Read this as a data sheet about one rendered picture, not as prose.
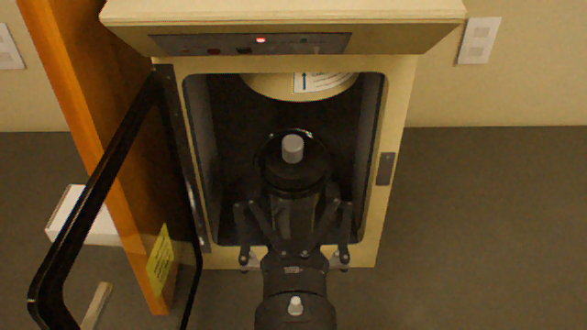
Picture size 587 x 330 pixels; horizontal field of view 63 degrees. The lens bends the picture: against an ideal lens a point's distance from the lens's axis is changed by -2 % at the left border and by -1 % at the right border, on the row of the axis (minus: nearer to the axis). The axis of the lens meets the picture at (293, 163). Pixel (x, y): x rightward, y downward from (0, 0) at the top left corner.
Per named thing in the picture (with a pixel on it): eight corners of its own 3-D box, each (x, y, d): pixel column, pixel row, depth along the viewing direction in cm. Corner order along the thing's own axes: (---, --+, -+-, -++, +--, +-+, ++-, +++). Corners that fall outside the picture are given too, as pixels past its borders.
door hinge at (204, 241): (197, 252, 85) (151, 63, 58) (211, 252, 85) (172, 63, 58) (196, 259, 84) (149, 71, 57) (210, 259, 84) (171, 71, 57)
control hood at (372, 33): (146, 46, 56) (126, -39, 49) (423, 43, 57) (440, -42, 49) (122, 106, 48) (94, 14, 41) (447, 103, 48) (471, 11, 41)
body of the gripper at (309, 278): (334, 291, 52) (328, 224, 59) (256, 291, 52) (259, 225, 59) (330, 324, 58) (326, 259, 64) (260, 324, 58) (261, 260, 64)
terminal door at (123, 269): (203, 262, 84) (158, 68, 56) (148, 456, 63) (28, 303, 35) (198, 261, 85) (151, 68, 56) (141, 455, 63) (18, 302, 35)
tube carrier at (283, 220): (262, 198, 87) (254, 127, 69) (323, 197, 87) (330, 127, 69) (260, 255, 81) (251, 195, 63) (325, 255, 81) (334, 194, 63)
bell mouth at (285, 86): (241, 34, 76) (238, 2, 72) (353, 33, 76) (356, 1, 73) (233, 103, 64) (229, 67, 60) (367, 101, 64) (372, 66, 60)
